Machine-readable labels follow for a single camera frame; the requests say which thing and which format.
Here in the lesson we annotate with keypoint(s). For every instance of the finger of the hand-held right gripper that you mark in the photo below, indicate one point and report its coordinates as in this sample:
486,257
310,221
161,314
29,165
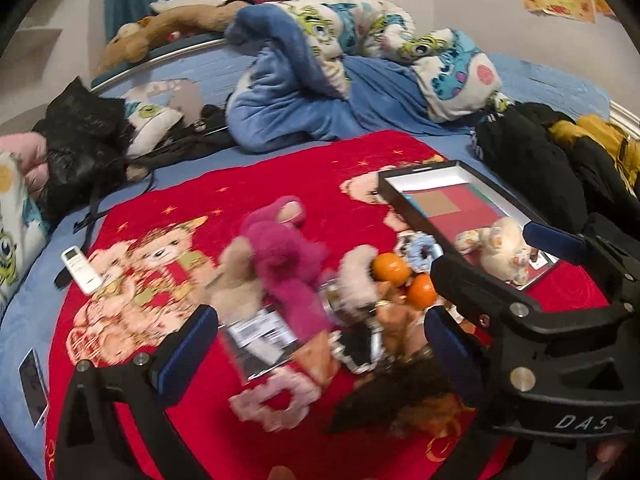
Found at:
552,242
470,285

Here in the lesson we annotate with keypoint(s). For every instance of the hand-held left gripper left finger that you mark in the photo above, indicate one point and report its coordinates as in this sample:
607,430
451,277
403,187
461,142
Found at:
187,355

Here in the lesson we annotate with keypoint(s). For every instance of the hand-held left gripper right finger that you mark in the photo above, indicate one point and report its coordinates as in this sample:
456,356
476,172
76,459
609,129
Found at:
452,355

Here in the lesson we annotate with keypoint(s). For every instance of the brown fuzzy hair clip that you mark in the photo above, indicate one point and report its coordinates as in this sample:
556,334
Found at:
390,390

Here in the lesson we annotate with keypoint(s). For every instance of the pink crochet scrunchie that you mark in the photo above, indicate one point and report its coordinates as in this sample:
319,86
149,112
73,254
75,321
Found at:
250,400

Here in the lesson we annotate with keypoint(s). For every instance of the black shallow box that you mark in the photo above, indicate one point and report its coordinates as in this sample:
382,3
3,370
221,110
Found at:
450,210

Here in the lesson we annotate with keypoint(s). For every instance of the person's right hand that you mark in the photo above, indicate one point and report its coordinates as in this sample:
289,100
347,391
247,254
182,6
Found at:
612,452

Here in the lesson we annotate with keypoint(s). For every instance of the white plush toy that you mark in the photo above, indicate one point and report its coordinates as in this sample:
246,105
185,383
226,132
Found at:
505,245

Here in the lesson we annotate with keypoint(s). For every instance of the orange mandarin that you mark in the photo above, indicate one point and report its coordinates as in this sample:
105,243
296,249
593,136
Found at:
422,291
391,268

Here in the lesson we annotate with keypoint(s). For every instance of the blue crochet scrunchie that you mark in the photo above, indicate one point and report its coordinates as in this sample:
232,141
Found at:
425,256

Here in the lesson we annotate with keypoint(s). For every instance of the black flat packet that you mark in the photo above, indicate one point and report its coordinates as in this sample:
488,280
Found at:
260,345

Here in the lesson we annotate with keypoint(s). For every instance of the black jacket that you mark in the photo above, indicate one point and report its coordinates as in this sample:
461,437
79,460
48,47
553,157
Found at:
525,160

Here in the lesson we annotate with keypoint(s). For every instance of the beige plush toy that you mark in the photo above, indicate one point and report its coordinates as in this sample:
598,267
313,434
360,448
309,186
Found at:
237,280

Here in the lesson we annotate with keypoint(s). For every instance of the yellow jacket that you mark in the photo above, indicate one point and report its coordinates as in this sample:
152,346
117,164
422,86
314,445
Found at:
600,135

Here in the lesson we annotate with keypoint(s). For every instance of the cream fuzzy hair clip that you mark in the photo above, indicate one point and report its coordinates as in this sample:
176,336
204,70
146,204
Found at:
352,260

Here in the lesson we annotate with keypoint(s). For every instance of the magenta plush bear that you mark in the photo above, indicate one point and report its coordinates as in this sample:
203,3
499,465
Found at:
280,260

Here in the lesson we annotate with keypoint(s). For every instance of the white remote control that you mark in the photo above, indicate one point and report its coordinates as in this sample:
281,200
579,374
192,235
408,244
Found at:
82,270

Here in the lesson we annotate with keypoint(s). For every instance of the smartphone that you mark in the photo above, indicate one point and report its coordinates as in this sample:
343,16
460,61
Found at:
34,390

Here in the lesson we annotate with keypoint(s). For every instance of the large cartoon-print pillow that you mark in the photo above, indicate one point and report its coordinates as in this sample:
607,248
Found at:
12,250

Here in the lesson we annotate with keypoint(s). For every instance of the red bear-print blanket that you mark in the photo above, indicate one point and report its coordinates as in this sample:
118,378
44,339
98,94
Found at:
300,170

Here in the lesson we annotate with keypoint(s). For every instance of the black clothes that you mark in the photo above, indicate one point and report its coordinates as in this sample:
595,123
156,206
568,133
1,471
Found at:
200,135

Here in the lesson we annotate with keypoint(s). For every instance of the small cartoon-print pillow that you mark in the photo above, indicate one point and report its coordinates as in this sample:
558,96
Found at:
150,125

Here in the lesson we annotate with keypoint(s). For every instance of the black plastic bag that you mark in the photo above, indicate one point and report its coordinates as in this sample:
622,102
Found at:
75,135

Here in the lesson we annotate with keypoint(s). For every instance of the pink cloth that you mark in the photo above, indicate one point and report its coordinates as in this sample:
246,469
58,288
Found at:
25,155

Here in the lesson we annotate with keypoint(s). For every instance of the blue cartoon-print quilt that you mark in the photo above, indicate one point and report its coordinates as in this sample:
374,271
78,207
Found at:
280,110

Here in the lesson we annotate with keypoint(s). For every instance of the blue bed sheet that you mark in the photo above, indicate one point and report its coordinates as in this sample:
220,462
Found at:
200,60

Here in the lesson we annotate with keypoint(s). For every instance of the brown plush dog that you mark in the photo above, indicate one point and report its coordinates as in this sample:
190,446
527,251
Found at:
175,20

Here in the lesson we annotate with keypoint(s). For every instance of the white plush animal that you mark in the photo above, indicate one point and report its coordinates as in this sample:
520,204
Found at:
170,5

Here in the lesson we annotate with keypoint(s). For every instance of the orange wall poster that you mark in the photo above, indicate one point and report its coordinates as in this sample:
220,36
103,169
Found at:
602,2

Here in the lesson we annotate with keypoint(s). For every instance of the white bed frame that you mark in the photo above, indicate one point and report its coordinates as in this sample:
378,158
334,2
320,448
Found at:
150,62

